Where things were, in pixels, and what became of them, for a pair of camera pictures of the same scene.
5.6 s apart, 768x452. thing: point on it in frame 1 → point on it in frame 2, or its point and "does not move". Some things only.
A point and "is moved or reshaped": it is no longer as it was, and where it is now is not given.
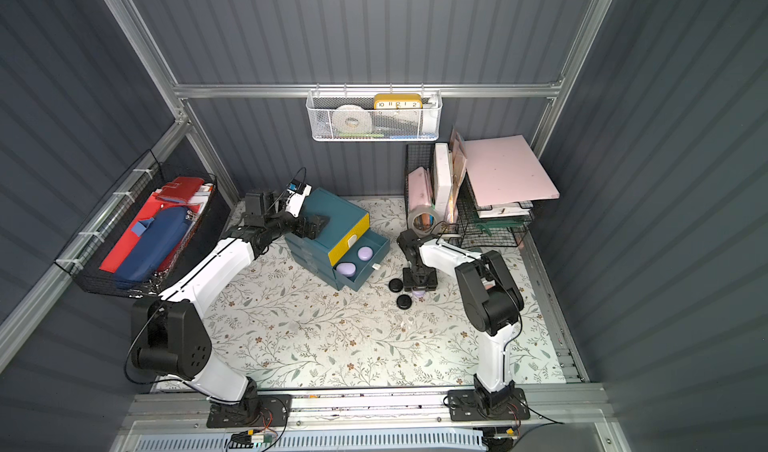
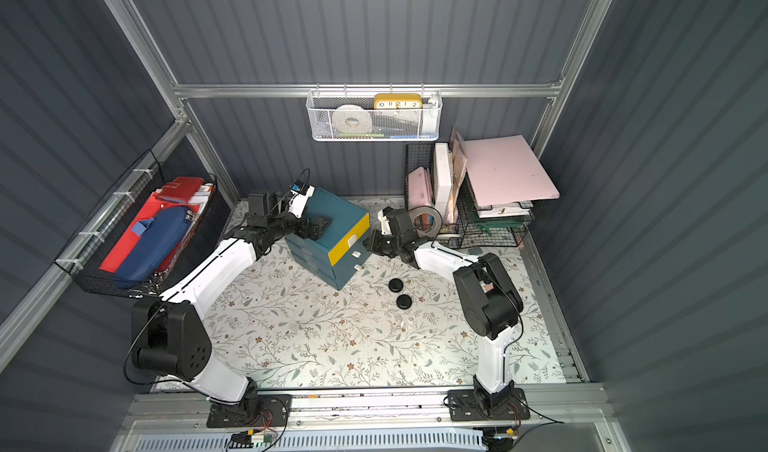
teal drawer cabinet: (346, 252) is moved or reshaped
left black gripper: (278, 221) does not move
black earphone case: (395, 285) does not move
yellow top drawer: (350, 239) does not move
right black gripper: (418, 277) → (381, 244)
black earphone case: (404, 302) does not move
